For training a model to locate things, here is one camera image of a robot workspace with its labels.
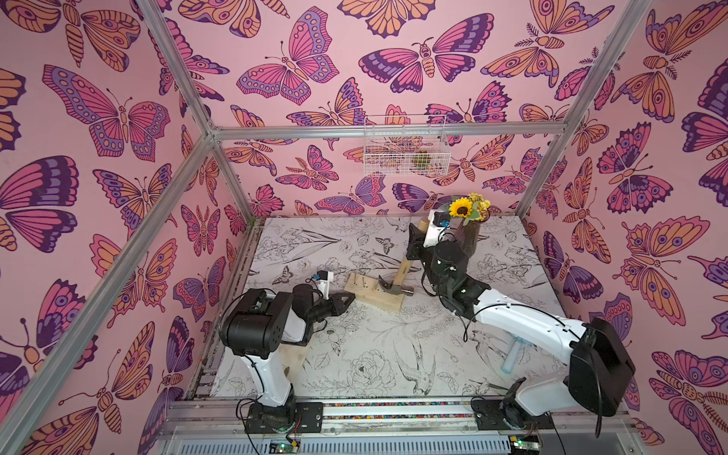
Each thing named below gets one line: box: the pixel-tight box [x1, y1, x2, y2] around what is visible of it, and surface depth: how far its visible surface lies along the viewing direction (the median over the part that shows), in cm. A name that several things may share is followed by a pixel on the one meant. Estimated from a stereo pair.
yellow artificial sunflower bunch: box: [448, 192, 492, 226], surface depth 91 cm
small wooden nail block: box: [344, 273, 405, 313], surface depth 95 cm
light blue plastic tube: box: [500, 333, 533, 375], surface depth 83 cm
